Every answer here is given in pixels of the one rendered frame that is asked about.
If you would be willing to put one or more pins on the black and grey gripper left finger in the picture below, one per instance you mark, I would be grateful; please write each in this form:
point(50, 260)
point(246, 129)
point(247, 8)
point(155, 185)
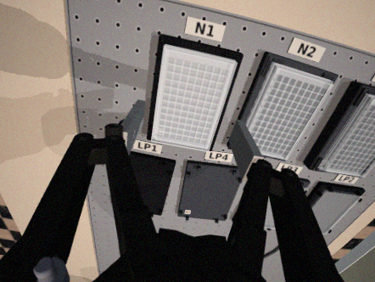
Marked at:
point(41, 253)

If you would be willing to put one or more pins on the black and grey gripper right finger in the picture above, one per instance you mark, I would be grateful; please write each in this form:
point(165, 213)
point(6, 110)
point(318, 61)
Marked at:
point(303, 250)

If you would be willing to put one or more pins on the grey perforated base plate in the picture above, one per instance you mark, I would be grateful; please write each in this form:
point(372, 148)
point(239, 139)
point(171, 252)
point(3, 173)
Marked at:
point(113, 47)

